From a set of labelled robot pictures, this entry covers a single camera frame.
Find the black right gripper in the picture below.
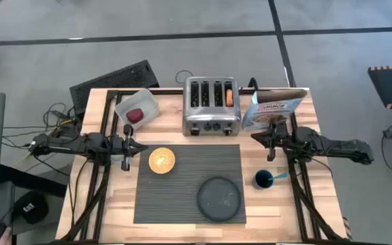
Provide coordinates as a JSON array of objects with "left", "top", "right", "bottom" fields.
[{"left": 250, "top": 119, "right": 297, "bottom": 163}]

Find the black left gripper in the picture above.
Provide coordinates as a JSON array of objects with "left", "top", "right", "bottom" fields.
[{"left": 110, "top": 124, "right": 149, "bottom": 172}]

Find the blue patterned bowl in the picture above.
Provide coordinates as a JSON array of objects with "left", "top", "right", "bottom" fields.
[{"left": 148, "top": 147, "right": 176, "bottom": 175}]

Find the blue cinnamon cereal box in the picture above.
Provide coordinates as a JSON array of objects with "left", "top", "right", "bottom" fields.
[{"left": 242, "top": 87, "right": 308, "bottom": 132}]

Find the red apple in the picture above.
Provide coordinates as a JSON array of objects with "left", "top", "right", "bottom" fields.
[{"left": 125, "top": 108, "right": 145, "bottom": 124}]

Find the spoon with teal handle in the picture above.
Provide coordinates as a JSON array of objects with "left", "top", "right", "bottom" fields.
[{"left": 267, "top": 171, "right": 289, "bottom": 182}]

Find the dark blue cup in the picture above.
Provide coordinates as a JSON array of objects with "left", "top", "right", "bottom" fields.
[{"left": 253, "top": 169, "right": 274, "bottom": 190}]

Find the white plastic bin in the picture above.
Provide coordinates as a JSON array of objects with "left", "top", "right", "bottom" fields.
[{"left": 114, "top": 88, "right": 160, "bottom": 131}]

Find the silver four-slot toaster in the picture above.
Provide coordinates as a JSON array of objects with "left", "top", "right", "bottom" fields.
[{"left": 182, "top": 76, "right": 242, "bottom": 137}]

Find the grey woven placemat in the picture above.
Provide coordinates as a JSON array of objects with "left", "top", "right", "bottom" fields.
[{"left": 133, "top": 144, "right": 247, "bottom": 225}]

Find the black perforated floor panel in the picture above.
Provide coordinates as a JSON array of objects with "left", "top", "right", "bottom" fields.
[{"left": 69, "top": 59, "right": 160, "bottom": 113}]

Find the dark grey round plate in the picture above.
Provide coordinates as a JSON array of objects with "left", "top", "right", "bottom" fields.
[{"left": 196, "top": 176, "right": 242, "bottom": 223}]

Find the black cap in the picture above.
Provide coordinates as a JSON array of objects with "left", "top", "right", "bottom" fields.
[{"left": 14, "top": 191, "right": 50, "bottom": 225}]

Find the striped hazard tape strip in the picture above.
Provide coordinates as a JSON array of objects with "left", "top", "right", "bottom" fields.
[{"left": 342, "top": 216, "right": 353, "bottom": 241}]

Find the yellow cable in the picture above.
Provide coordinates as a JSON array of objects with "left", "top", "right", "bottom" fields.
[{"left": 12, "top": 118, "right": 78, "bottom": 167}]

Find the black cable tangle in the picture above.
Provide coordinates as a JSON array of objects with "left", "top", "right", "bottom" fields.
[{"left": 1, "top": 101, "right": 81, "bottom": 150}]

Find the black toaster cord loop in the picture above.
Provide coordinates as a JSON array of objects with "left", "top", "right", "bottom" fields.
[{"left": 175, "top": 69, "right": 195, "bottom": 84}]

